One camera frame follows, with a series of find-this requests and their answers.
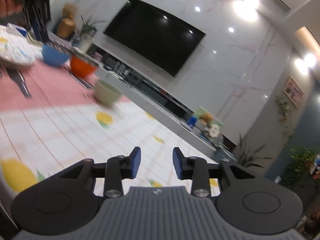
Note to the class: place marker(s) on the green ceramic bowl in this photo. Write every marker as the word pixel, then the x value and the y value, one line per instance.
pixel 106 93

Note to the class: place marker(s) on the orange steel bowl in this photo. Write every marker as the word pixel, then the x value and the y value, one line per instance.
pixel 82 66

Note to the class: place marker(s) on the blue vase with plant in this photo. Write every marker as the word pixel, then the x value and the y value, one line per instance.
pixel 88 29

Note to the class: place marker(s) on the black television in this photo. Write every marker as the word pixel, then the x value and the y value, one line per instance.
pixel 162 38

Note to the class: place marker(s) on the blue white small box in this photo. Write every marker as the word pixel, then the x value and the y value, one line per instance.
pixel 16 30

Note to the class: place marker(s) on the potted green plant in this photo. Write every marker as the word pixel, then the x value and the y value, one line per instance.
pixel 247 157

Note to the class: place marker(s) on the gold vase with dried flowers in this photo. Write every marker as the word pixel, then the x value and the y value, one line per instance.
pixel 67 23

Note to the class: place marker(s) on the blue steel bowl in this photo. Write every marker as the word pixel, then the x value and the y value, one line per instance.
pixel 53 57

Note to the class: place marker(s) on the white fruity painted plate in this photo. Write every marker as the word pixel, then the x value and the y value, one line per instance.
pixel 19 55

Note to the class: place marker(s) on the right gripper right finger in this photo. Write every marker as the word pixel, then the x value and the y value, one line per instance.
pixel 194 169

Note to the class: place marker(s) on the person left hand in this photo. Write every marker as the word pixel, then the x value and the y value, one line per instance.
pixel 9 7

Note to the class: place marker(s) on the checked lemon tablecloth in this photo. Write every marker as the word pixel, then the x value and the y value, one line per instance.
pixel 49 121

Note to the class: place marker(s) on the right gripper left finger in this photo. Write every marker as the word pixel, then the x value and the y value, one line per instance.
pixel 119 168

